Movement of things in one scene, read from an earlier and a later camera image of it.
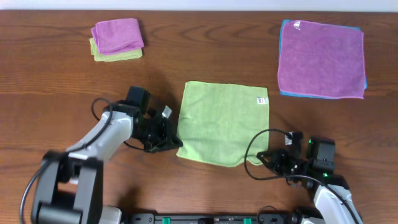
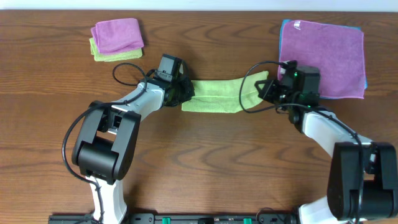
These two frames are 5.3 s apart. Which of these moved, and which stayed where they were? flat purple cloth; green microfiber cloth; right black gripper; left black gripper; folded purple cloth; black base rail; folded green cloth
Moved: right black gripper; green microfiber cloth; left black gripper
Stayed: folded green cloth; black base rail; flat purple cloth; folded purple cloth
